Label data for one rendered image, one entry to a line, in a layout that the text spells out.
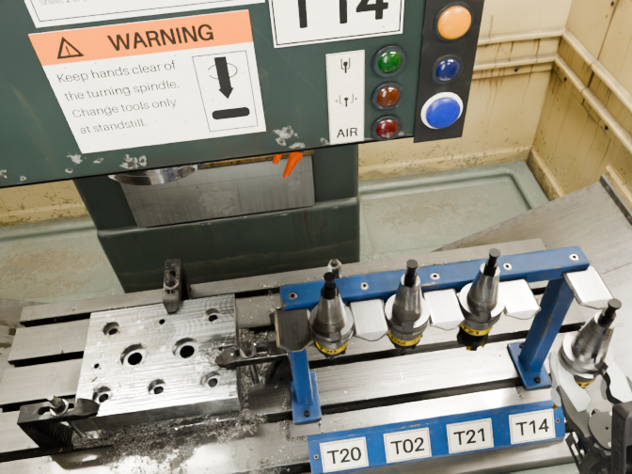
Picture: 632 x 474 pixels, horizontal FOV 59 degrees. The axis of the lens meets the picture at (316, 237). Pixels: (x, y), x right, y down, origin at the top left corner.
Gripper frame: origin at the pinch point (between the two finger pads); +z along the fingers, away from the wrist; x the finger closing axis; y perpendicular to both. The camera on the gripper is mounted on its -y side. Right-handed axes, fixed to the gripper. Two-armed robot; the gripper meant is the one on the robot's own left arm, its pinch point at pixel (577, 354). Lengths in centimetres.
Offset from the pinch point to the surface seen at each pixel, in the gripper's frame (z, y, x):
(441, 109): 3.3, -41.1, -23.8
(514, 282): 12.1, -1.6, -4.8
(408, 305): 7.7, -5.8, -22.5
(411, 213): 89, 64, 4
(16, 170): 4, -39, -60
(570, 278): 11.4, -1.7, 3.4
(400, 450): 0.2, 26.9, -22.9
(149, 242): 68, 40, -74
